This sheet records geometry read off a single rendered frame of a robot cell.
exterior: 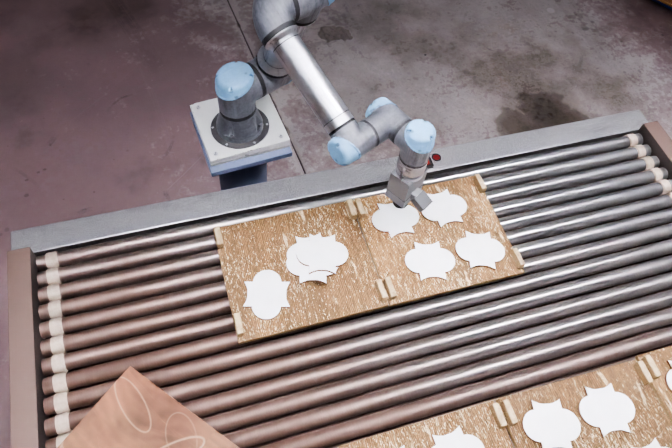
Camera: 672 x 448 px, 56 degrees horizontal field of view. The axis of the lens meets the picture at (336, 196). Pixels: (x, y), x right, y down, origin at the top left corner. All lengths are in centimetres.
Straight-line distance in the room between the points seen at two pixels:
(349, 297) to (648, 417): 81
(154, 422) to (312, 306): 49
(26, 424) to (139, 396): 28
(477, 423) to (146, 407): 78
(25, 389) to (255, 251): 65
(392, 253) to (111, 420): 84
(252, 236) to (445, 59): 223
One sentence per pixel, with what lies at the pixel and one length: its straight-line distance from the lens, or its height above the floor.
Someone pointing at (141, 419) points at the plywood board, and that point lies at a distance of 152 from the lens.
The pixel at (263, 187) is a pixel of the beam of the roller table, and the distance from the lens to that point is 191.
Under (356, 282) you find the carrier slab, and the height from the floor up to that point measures 94.
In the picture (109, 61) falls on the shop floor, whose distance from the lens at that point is 367.
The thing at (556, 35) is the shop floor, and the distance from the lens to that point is 416.
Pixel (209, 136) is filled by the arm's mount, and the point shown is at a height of 89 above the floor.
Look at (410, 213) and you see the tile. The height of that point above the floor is 94.
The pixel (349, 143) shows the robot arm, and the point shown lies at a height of 132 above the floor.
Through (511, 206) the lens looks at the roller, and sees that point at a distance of 201.
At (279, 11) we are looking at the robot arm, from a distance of 156.
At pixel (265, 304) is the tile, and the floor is 94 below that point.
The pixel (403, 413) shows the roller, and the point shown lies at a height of 92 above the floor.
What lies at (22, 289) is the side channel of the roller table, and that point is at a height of 95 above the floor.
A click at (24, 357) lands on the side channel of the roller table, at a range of 174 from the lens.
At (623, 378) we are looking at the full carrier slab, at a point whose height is 94.
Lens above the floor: 248
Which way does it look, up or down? 55 degrees down
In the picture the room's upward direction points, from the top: 8 degrees clockwise
